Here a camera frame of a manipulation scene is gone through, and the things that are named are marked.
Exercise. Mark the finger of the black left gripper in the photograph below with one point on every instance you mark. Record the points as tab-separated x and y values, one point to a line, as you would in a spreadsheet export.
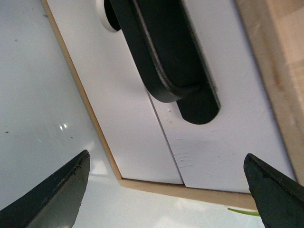
160	40
201	104

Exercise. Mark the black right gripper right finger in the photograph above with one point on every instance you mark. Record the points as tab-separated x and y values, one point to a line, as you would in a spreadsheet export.
279	199

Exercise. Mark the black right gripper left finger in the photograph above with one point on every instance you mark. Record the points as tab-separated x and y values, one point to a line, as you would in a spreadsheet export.
55	202

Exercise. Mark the wooden drawer cabinet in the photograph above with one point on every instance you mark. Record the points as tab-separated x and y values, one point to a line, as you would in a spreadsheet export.
284	87

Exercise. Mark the spider plant in white pot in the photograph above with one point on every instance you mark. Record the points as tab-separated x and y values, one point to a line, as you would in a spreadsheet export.
245	212

